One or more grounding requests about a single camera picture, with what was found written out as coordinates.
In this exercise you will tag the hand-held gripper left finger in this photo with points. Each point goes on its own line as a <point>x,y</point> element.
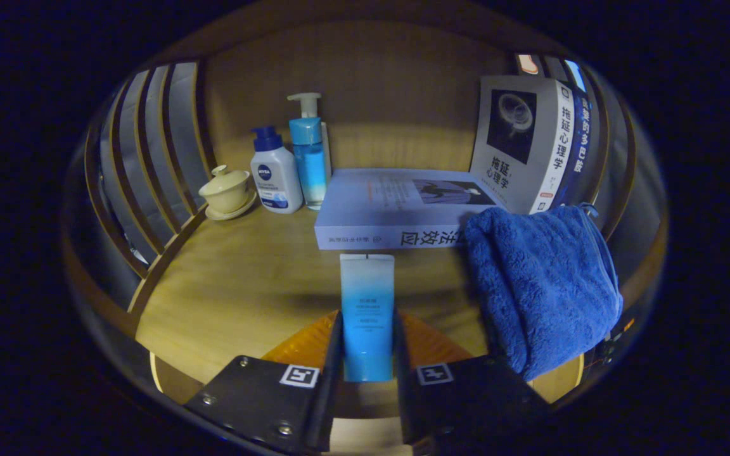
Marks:
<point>330,392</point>

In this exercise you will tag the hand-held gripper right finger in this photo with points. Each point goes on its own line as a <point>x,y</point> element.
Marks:
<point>406,399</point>

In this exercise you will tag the blue squeeze tube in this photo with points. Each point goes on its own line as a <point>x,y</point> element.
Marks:
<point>367,316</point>

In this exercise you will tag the wooden countertop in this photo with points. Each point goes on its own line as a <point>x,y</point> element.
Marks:
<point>244,285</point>

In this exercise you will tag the wooden cabinet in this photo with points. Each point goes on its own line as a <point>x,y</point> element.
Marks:
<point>390,82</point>

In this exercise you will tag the blue towel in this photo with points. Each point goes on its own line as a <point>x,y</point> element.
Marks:
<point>542,285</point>

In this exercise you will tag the pale blue book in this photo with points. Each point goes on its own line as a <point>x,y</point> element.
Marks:
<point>377,215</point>

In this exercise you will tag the white bottle with blue cap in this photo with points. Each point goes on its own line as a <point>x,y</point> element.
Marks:
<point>275,180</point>

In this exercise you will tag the cream lidded teacup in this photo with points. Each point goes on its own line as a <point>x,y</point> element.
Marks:
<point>227,193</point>

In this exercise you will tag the blue pump bottle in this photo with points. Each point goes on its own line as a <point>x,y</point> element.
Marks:
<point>309,164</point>

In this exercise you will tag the white and grey book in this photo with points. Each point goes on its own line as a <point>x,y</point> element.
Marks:
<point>517,164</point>

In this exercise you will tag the dark blue book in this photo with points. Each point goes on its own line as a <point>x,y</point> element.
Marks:
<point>579,145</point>

